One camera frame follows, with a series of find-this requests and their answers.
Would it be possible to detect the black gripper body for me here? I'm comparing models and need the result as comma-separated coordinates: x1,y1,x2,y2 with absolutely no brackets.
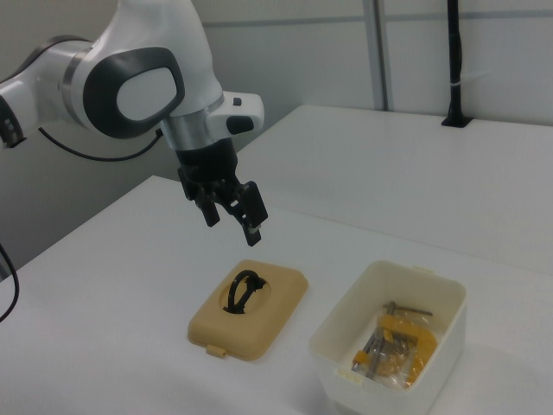
175,137,241,202

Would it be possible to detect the black lid handle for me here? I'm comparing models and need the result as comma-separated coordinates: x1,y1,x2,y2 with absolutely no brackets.
222,269,268,315

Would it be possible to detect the yellow tool case lid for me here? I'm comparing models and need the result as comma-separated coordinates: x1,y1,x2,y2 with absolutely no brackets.
186,258,310,362

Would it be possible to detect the white tool case box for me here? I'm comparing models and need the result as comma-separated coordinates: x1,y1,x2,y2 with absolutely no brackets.
308,259,468,399

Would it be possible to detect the yellow C-clamp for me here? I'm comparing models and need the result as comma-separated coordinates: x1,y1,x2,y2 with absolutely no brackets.
352,301,438,386

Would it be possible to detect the clear bag of screws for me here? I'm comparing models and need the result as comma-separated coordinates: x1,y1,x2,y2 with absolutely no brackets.
366,341,416,382

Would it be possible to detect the black pole with base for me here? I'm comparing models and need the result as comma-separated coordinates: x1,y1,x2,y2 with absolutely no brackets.
440,0,473,129

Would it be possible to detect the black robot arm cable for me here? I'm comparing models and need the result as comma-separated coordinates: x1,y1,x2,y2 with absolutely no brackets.
0,127,164,323

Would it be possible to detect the grey upright partition post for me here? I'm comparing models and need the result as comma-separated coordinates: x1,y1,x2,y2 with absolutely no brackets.
370,0,395,112

